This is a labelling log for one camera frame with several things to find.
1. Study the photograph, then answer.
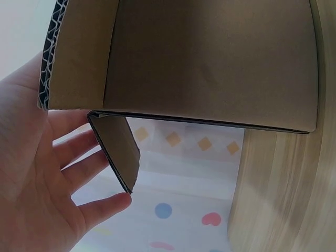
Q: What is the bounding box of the person's left hand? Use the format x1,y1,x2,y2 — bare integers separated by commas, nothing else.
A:
0,50,133,252

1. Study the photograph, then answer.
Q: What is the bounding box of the brown cardboard box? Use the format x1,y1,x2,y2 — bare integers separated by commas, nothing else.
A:
36,0,320,195

